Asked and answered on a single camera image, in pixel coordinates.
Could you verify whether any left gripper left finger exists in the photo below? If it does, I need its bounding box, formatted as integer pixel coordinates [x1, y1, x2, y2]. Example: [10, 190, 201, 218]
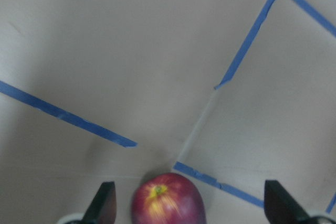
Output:
[82, 182, 116, 224]

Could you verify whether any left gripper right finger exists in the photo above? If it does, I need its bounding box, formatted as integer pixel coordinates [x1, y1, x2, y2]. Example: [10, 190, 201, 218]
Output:
[264, 180, 310, 224]

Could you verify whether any red yellow apple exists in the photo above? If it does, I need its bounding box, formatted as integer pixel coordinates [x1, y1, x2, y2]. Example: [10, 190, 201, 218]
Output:
[131, 173, 207, 223]

